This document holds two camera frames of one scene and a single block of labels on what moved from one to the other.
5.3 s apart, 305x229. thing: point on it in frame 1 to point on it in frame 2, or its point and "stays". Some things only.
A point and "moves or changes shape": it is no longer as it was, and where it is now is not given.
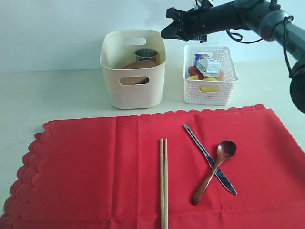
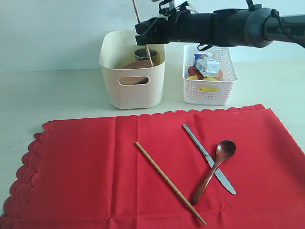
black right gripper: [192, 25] to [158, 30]
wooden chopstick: [166, 184] moves or changes shape
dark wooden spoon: [226, 149] stays
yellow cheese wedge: [194, 78] stays
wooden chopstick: [162, 184] to [146, 46]
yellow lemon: [209, 88] stays
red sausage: [193, 71] stays
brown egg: [221, 75] stays
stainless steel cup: [146, 54] stays
